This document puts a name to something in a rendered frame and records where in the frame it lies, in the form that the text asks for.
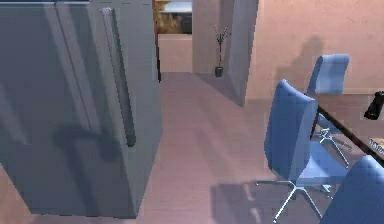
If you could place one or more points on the framed landscape picture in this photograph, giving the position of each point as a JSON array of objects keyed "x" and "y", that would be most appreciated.
[{"x": 173, "y": 18}]

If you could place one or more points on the blue office chair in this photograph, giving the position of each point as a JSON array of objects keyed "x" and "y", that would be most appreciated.
[
  {"x": 360, "y": 196},
  {"x": 290, "y": 133},
  {"x": 330, "y": 73}
]

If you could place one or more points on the grey fridge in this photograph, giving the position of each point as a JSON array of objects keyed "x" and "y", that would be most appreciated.
[{"x": 60, "y": 110}]

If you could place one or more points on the patterned flat item on table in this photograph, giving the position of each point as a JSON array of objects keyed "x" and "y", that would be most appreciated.
[{"x": 378, "y": 144}]

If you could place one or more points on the glass dining table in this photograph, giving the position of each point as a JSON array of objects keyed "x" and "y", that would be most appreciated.
[{"x": 350, "y": 116}]

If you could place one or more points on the thin house plant in pot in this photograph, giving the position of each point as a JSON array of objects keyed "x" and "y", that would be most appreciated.
[{"x": 220, "y": 56}]

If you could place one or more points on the black pepper mill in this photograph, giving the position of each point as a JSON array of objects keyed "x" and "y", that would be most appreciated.
[{"x": 375, "y": 106}]

